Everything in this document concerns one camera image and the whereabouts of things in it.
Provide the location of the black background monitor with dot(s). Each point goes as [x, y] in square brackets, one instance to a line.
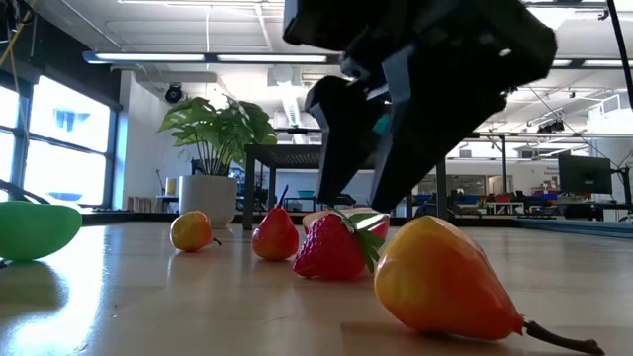
[583, 174]

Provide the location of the light wooden crate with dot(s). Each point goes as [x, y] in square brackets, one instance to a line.
[142, 204]

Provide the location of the black ceiling rail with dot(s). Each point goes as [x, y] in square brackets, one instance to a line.
[583, 4]

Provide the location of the orange toy pear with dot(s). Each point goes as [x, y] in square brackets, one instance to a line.
[190, 231]
[440, 282]

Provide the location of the blue collapsible colander bowl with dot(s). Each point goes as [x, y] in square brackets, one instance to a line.
[382, 126]

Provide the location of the yellow cylinder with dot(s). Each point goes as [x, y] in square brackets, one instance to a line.
[171, 187]

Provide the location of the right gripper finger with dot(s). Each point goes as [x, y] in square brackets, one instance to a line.
[346, 138]
[435, 128]

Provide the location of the large window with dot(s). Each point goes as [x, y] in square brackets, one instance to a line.
[64, 123]

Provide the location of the red toy apple half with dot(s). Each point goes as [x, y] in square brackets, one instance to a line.
[378, 228]

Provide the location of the perforated metal shelf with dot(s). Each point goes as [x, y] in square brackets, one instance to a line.
[287, 157]

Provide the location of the black background robot arm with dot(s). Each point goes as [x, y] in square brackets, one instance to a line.
[351, 199]

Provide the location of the black monitor stand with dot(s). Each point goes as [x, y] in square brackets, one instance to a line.
[625, 185]

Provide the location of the black curved bracket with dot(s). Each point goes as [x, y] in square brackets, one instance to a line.
[20, 190]

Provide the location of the green plant in white pot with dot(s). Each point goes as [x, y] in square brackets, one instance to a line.
[207, 198]

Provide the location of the black ceiling spotlight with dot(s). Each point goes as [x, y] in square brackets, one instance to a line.
[173, 94]

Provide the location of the red toy pear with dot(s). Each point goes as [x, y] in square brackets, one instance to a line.
[274, 237]

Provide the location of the red toy strawberry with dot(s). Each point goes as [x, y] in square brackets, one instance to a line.
[329, 249]

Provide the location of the black metal gantry frame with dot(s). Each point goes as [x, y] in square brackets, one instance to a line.
[494, 134]

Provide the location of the black ceiling track lights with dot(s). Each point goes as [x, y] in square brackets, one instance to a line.
[556, 126]

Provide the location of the white background table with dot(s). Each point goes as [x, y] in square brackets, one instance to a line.
[504, 206]

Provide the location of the overhead LED light bar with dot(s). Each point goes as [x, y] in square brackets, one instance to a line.
[272, 58]

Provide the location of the teal bin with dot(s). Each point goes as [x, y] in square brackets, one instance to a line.
[305, 193]

